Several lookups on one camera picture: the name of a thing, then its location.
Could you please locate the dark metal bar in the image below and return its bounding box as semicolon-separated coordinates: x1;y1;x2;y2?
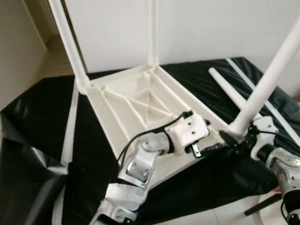
245;193;282;216

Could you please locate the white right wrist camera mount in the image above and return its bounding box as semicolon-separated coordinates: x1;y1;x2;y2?
251;116;279;159

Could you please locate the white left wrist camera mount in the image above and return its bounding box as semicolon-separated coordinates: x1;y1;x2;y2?
164;114;210;150

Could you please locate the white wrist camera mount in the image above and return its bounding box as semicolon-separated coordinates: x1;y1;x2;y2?
164;114;210;150
251;116;279;159

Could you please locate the white plastic table top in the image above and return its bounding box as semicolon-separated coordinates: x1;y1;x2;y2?
75;62;244;188

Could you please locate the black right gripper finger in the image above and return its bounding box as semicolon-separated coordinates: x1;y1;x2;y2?
219;131;240;147

